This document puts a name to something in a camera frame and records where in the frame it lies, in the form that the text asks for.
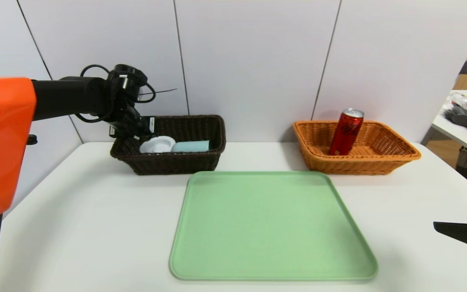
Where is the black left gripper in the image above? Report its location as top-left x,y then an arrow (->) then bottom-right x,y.
109,116 -> 156,139

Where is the blue-grey plastic cup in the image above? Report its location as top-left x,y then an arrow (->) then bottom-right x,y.
171,140 -> 210,153

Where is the red soda can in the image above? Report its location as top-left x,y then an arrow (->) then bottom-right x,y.
329,108 -> 364,156

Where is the dark brown wicker basket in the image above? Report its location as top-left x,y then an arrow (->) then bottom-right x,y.
111,115 -> 227,176

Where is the orange wicker basket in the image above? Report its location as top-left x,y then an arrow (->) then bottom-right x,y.
293,120 -> 422,175

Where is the light green plastic tray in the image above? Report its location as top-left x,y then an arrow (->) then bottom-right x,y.
169,171 -> 378,281

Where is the white side table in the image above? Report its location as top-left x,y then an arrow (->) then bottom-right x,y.
432,90 -> 467,159

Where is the grey brush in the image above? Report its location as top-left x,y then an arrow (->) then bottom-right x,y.
444,105 -> 467,129

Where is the clear plastic bottle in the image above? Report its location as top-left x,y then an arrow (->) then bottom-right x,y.
450,92 -> 467,110

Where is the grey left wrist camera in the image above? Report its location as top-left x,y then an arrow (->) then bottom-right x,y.
110,64 -> 157,104

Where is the thin black cable tie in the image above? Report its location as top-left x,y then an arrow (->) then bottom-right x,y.
138,88 -> 178,97

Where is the black camera cable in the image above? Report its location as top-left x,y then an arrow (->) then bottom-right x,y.
80,64 -> 111,79

